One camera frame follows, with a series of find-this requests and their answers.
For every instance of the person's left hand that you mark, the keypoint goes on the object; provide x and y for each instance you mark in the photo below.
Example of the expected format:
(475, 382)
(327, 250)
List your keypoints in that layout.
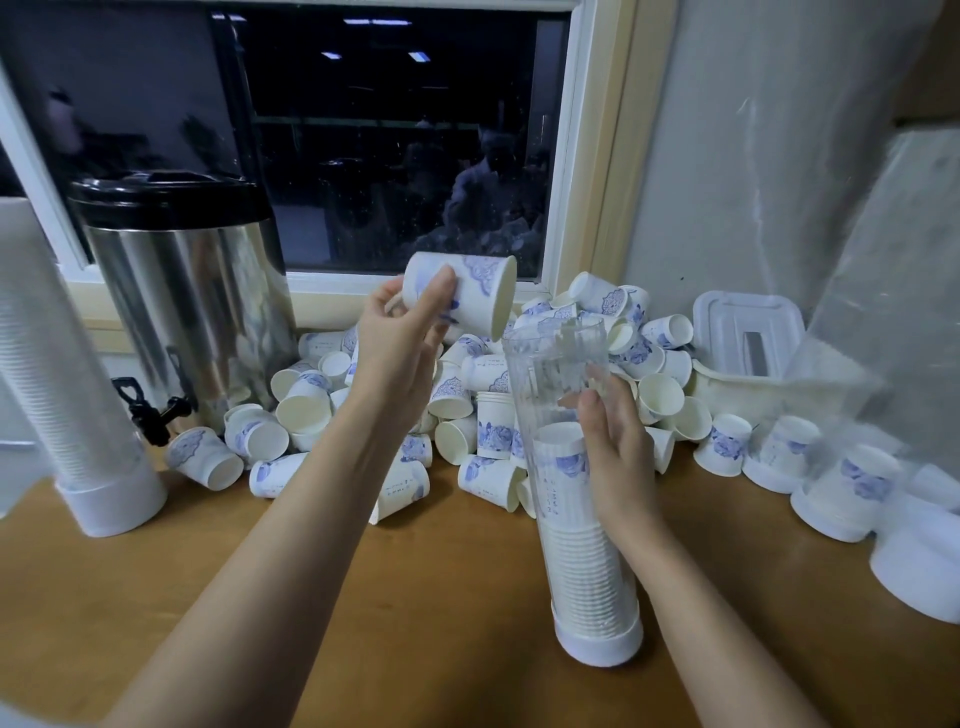
(393, 360)

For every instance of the person's right hand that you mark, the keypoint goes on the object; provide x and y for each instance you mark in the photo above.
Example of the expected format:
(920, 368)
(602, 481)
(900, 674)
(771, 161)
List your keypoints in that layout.
(623, 465)

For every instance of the pile of paper cups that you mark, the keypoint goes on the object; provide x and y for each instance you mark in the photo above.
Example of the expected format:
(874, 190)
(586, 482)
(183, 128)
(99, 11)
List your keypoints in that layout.
(465, 405)

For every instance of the single blue-printed paper cup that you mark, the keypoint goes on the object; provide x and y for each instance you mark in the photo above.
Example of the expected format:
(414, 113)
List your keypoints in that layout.
(473, 293)

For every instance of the person's left forearm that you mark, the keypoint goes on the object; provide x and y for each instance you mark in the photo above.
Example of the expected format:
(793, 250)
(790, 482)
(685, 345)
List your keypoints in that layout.
(255, 600)

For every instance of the person's right forearm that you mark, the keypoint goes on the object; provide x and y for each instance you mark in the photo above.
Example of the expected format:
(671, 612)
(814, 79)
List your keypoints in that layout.
(720, 638)

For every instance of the translucent plastic box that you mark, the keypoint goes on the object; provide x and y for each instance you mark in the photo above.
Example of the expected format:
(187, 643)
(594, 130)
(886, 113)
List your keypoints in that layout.
(780, 393)

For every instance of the stainless steel water dispenser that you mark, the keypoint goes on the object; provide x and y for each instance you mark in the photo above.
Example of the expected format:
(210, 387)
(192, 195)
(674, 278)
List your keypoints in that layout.
(188, 285)

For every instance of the white framed window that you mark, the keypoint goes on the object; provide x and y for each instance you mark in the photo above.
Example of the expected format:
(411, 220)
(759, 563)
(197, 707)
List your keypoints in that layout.
(390, 135)

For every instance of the clear plastic bag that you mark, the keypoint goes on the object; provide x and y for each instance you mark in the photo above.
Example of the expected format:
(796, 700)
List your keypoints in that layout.
(900, 285)

